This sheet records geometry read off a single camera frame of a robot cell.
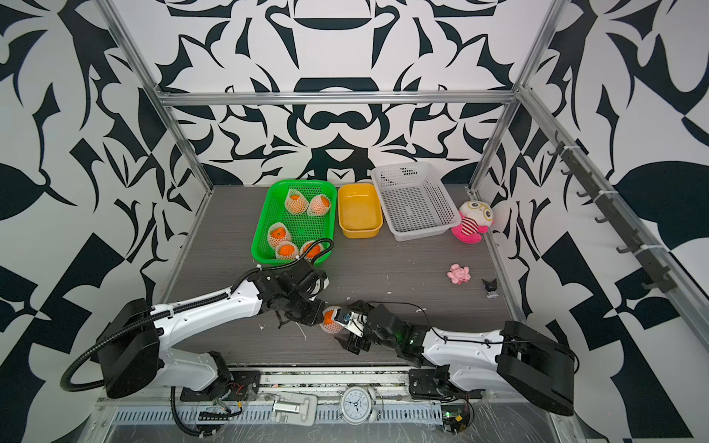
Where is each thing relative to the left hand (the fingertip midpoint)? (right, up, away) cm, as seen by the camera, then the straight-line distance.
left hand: (323, 315), depth 80 cm
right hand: (+5, -1, +1) cm, 5 cm away
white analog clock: (+9, -18, -11) cm, 23 cm away
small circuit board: (+35, -23, -9) cm, 42 cm away
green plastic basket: (-14, +26, +28) cm, 41 cm away
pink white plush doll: (+53, +27, +23) cm, 64 cm away
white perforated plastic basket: (+34, +33, +35) cm, 59 cm away
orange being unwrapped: (+3, +3, -9) cm, 10 cm away
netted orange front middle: (-14, +17, +14) cm, 26 cm away
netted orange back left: (-14, +33, +25) cm, 44 cm away
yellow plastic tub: (+11, +30, +33) cm, 46 cm away
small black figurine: (+53, +5, +11) cm, 55 cm away
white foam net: (+3, -3, -2) cm, 4 cm away
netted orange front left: (-18, +22, +18) cm, 34 cm away
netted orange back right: (-5, +32, +25) cm, 41 cm away
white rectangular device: (-6, -19, -11) cm, 23 cm away
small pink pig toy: (+43, +9, +12) cm, 46 cm away
